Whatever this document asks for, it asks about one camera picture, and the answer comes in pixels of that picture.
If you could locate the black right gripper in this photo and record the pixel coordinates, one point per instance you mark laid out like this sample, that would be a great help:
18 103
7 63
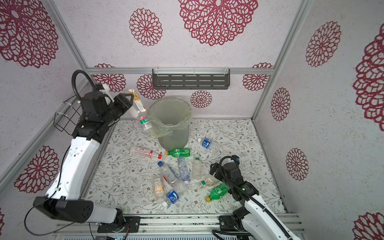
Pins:
216 171

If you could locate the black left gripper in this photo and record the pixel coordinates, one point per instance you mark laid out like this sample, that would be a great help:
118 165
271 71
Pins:
124 103

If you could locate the bottle with yellow label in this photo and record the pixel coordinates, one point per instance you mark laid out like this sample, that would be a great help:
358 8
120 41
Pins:
137 107

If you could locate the green bottle yellow cap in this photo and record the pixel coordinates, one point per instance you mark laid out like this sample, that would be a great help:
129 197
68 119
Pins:
217 192
179 152

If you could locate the clear bottle green red cap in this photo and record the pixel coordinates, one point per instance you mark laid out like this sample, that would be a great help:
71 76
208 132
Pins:
145 123

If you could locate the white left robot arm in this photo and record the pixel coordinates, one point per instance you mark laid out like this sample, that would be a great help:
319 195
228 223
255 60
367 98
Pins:
63 200

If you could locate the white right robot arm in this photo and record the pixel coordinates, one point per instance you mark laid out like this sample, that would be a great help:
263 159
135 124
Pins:
254 218

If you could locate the grey bin with liner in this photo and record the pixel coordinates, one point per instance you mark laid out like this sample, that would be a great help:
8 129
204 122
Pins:
170 119

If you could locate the clear bottle white cap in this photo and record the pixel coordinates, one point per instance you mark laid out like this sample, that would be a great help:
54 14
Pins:
197 167

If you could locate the clear bottle blue label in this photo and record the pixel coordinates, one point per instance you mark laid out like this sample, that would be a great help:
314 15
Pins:
209 144

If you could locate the clear crushed water bottle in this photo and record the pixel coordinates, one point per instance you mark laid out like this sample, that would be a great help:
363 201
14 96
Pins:
183 170

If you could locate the bottle blue label white cap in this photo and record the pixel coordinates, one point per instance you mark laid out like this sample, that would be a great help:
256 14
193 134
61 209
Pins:
178 189

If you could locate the clear bottle blue cap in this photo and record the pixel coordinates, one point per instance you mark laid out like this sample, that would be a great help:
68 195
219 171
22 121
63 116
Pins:
168 173

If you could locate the black wire wall rack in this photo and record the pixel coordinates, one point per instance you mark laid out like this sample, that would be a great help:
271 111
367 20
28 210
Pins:
67 120

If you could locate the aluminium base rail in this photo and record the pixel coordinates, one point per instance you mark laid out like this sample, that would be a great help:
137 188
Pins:
154 227

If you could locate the grey slotted wall shelf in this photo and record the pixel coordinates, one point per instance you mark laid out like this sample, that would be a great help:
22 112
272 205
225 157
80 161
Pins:
191 79

